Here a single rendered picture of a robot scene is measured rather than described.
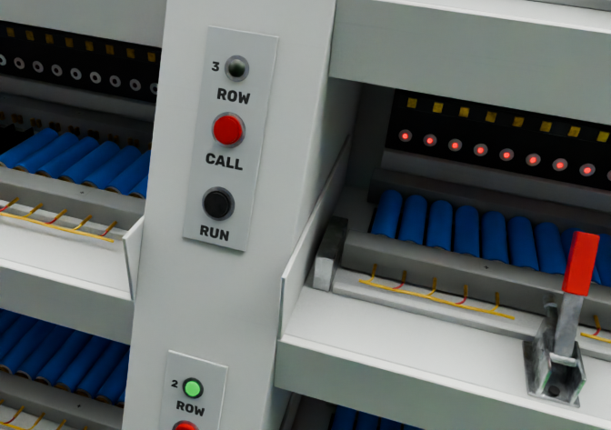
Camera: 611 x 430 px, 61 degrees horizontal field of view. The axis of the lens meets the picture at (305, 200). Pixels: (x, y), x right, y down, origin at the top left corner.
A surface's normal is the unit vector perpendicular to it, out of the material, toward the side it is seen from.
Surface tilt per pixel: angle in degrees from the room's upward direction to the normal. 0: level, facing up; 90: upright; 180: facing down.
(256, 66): 90
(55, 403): 21
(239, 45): 90
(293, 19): 90
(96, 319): 112
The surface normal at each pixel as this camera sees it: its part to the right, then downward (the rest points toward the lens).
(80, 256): 0.08, -0.83
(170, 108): -0.22, 0.18
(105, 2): -0.26, 0.52
